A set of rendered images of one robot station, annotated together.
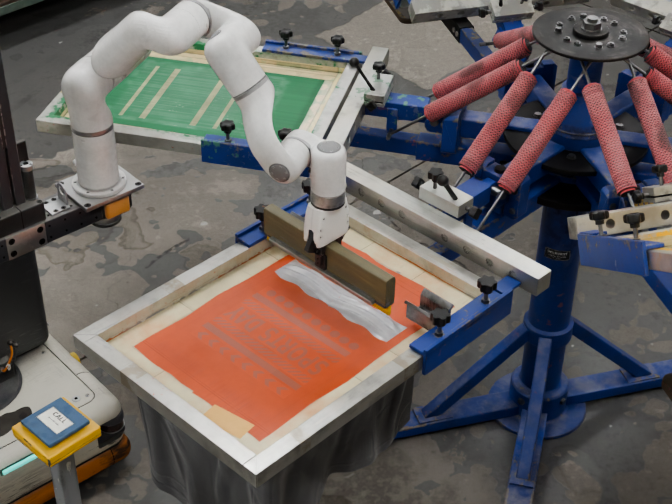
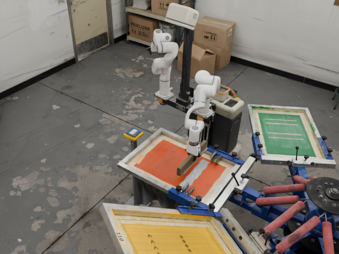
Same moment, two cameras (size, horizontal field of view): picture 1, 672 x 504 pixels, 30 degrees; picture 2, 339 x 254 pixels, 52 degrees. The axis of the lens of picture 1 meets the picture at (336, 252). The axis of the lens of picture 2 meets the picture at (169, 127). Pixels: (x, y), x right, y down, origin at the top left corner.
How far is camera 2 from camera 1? 250 cm
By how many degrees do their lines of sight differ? 61
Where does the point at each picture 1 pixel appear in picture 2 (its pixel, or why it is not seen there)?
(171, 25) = (198, 75)
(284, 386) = (154, 167)
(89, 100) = not seen: hidden behind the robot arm
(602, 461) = not seen: outside the picture
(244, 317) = (180, 156)
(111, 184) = (201, 112)
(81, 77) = not seen: hidden behind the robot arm
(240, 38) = (203, 88)
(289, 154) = (187, 121)
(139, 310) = (172, 135)
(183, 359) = (160, 148)
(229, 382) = (154, 157)
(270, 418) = (142, 166)
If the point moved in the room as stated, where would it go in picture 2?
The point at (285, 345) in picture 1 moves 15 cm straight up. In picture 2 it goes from (171, 165) to (171, 150)
